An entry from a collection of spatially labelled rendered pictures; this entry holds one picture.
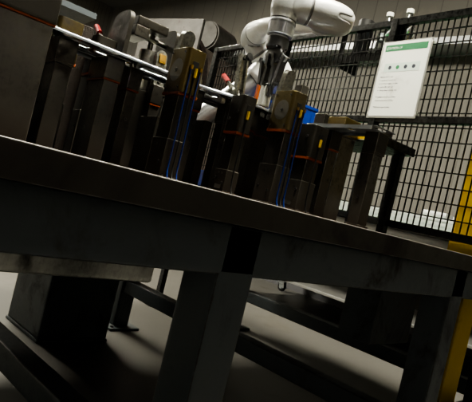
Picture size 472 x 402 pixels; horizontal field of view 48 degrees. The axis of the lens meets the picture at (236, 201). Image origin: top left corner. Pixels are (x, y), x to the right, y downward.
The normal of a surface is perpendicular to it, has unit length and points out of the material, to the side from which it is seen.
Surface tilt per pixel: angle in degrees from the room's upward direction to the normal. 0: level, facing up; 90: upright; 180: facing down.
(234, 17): 90
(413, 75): 90
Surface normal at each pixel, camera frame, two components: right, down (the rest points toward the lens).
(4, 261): 0.69, 0.16
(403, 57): -0.77, -0.18
